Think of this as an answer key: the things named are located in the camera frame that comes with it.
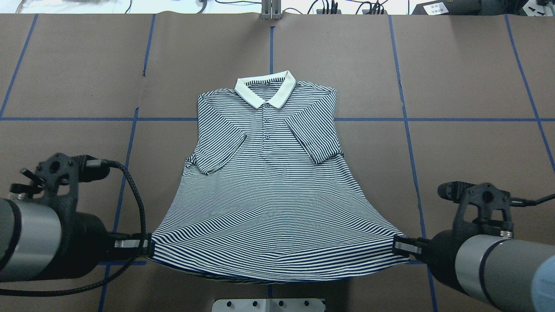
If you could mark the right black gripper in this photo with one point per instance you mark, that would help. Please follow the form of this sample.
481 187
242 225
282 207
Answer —
442 252

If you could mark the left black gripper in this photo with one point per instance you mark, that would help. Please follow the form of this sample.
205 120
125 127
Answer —
84 242

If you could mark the navy white striped polo shirt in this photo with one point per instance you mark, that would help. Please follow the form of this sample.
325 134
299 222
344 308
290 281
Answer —
267 196

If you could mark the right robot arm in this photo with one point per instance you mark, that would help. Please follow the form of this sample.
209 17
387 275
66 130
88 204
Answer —
509 274

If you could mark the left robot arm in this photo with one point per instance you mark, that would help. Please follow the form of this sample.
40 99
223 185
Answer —
35 245

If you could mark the black box with white label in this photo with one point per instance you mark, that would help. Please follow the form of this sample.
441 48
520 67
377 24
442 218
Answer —
455 7

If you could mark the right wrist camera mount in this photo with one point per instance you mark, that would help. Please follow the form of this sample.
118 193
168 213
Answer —
493 209

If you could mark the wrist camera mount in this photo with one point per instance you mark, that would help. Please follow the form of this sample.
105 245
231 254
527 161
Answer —
55 181
493 209

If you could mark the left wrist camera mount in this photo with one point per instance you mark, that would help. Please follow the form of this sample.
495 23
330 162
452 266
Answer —
55 181

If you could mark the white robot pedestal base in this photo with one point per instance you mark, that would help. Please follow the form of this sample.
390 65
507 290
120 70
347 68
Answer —
269 305

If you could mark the aluminium frame post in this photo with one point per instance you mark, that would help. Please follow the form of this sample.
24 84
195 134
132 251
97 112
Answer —
271 10

